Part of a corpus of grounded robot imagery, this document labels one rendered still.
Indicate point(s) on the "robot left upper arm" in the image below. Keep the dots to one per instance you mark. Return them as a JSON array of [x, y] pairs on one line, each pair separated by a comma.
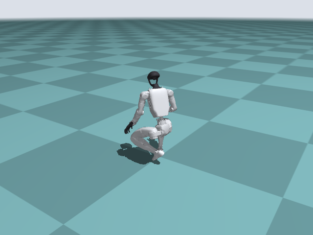
[[143, 96]]

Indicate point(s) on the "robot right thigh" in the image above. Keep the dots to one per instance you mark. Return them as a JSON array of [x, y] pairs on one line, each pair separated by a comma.
[[170, 124]]

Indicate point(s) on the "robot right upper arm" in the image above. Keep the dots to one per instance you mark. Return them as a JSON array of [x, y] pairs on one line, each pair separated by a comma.
[[172, 101]]

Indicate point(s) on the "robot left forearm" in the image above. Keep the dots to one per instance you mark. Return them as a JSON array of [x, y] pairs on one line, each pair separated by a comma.
[[135, 118]]

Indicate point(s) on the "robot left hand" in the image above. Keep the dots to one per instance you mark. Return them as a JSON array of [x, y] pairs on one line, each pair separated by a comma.
[[128, 127]]

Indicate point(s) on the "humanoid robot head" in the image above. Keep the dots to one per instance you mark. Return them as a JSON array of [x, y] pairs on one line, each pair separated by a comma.
[[154, 75]]

